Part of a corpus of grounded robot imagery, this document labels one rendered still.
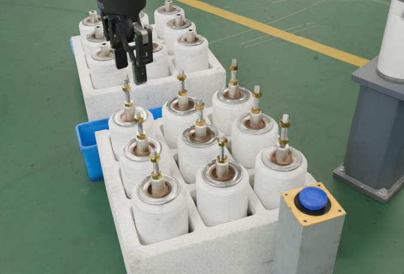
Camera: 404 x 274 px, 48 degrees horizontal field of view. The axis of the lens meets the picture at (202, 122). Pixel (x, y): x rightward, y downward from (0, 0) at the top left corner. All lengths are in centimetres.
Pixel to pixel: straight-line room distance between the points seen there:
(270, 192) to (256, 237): 8
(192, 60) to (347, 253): 63
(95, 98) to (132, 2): 55
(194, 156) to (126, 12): 32
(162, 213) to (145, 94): 53
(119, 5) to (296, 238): 43
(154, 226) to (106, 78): 54
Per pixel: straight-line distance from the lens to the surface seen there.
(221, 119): 103
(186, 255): 83
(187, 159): 90
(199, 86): 128
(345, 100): 154
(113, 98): 123
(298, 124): 139
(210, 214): 84
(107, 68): 122
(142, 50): 71
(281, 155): 85
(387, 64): 104
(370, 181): 118
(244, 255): 89
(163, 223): 80
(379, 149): 112
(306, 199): 68
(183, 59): 127
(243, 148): 93
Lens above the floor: 80
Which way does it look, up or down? 35 degrees down
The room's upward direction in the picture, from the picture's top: 2 degrees counter-clockwise
